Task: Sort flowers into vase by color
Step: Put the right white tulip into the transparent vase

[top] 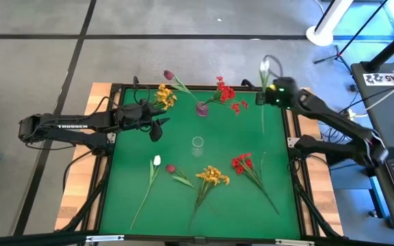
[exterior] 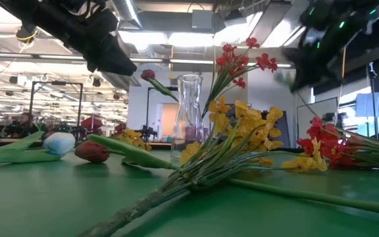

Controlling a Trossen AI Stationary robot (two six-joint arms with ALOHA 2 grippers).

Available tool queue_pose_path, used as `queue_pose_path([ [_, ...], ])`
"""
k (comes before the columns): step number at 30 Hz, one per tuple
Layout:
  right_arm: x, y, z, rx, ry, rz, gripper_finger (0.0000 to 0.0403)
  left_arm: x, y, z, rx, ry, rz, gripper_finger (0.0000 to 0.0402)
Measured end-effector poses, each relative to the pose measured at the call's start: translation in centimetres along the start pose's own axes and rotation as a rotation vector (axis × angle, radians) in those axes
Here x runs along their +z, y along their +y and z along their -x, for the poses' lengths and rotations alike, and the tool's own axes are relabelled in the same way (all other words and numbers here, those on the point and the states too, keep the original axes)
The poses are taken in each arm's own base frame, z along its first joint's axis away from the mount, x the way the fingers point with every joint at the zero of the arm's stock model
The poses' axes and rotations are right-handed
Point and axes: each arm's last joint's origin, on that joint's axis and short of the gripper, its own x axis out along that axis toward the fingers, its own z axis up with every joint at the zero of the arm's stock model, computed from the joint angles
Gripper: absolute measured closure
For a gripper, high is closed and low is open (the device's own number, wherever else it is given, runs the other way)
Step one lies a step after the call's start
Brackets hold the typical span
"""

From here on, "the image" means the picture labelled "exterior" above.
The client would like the black stand frame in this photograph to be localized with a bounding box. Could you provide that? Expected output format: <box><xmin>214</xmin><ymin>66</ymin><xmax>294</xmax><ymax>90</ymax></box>
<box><xmin>29</xmin><ymin>80</ymin><xmax>84</xmax><ymax>132</ymax></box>

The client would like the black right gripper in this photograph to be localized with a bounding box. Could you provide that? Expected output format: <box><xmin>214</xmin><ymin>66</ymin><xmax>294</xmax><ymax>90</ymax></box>
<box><xmin>281</xmin><ymin>0</ymin><xmax>379</xmax><ymax>93</ymax></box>

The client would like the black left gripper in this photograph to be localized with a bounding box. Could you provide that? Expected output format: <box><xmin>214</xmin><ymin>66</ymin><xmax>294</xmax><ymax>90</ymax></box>
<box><xmin>0</xmin><ymin>0</ymin><xmax>138</xmax><ymax>77</ymax></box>

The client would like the dark red artificial tulip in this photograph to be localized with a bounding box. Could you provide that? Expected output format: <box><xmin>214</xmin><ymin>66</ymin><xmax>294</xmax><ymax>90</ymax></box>
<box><xmin>139</xmin><ymin>68</ymin><xmax>180</xmax><ymax>102</ymax></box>
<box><xmin>74</xmin><ymin>134</ymin><xmax>179</xmax><ymax>171</ymax></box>

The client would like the red artificial flower bunch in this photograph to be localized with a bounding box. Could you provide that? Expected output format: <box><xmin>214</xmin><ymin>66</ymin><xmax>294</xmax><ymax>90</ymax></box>
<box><xmin>296</xmin><ymin>117</ymin><xmax>379</xmax><ymax>172</ymax></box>
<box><xmin>201</xmin><ymin>37</ymin><xmax>279</xmax><ymax>119</ymax></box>

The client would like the person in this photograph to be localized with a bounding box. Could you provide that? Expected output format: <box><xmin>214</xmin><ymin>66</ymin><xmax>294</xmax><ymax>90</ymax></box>
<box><xmin>10</xmin><ymin>111</ymin><xmax>44</xmax><ymax>138</ymax></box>

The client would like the white diffuser panel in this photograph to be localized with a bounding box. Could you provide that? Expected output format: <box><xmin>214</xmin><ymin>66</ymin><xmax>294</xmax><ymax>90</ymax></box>
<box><xmin>355</xmin><ymin>91</ymin><xmax>379</xmax><ymax>119</ymax></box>

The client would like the grey partition panel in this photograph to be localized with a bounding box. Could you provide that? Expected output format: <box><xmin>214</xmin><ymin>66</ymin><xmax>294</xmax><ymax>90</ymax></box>
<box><xmin>296</xmin><ymin>97</ymin><xmax>339</xmax><ymax>141</ymax></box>

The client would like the black light stand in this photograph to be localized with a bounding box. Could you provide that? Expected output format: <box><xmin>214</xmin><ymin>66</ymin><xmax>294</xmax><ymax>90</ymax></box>
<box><xmin>366</xmin><ymin>61</ymin><xmax>379</xmax><ymax>139</ymax></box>

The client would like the white artificial tulip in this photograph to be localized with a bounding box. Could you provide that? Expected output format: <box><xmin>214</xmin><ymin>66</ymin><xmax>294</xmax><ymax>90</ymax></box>
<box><xmin>0</xmin><ymin>130</ymin><xmax>76</xmax><ymax>165</ymax></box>

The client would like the clear glass vase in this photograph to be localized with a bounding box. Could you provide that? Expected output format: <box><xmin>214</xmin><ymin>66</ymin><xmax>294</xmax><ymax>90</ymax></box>
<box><xmin>170</xmin><ymin>74</ymin><xmax>207</xmax><ymax>165</ymax></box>

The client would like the yellow artificial flower bunch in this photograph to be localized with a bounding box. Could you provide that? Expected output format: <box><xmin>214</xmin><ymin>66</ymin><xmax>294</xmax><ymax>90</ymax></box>
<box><xmin>114</xmin><ymin>128</ymin><xmax>153</xmax><ymax>151</ymax></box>
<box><xmin>77</xmin><ymin>96</ymin><xmax>379</xmax><ymax>237</ymax></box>

